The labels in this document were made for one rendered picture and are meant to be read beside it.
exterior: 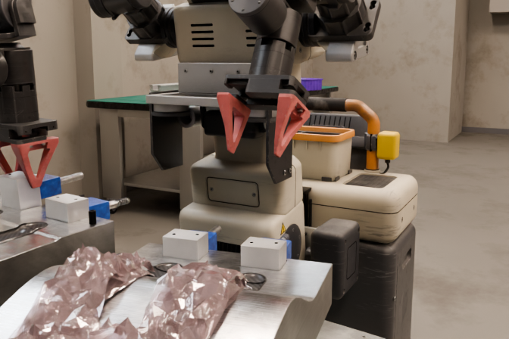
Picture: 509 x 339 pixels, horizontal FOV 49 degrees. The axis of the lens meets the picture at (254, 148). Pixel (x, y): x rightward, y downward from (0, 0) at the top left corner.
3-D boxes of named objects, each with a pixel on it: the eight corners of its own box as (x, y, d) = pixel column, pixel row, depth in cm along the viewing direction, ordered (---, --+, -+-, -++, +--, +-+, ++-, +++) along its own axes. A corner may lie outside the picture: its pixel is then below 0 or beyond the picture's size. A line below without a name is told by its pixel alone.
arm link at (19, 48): (39, 41, 82) (9, 42, 84) (4, 43, 76) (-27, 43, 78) (44, 88, 83) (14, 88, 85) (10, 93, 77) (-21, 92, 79)
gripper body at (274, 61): (291, 88, 70) (301, 35, 72) (221, 86, 75) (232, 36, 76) (308, 107, 76) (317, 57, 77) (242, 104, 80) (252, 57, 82)
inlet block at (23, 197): (73, 188, 95) (70, 158, 94) (92, 193, 92) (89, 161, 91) (1, 209, 85) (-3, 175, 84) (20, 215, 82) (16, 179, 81)
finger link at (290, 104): (282, 150, 68) (296, 79, 70) (231, 145, 71) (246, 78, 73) (301, 165, 74) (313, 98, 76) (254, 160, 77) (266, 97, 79)
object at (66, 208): (118, 214, 89) (117, 181, 88) (140, 219, 86) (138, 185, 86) (47, 234, 79) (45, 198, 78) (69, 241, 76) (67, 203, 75)
